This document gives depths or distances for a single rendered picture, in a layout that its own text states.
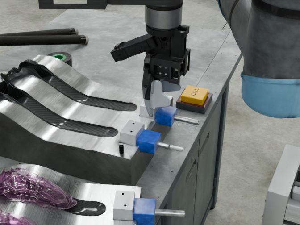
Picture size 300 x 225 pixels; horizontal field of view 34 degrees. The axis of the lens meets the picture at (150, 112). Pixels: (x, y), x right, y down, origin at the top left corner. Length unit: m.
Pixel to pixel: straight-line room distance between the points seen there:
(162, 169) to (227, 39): 0.72
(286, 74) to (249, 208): 1.79
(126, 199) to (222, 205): 1.31
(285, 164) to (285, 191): 0.07
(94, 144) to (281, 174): 0.41
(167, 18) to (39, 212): 0.44
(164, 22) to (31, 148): 0.40
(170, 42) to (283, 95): 0.60
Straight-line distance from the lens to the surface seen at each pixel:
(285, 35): 0.42
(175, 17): 0.99
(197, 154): 1.61
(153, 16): 0.99
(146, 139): 1.03
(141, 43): 1.03
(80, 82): 1.26
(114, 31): 1.76
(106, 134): 1.08
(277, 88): 0.44
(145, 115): 1.12
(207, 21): 3.90
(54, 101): 1.18
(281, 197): 0.80
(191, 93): 1.32
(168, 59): 1.02
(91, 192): 0.98
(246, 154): 2.50
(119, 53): 1.07
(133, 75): 1.47
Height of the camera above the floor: 1.52
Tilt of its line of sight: 33 degrees down
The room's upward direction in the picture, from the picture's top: straight up
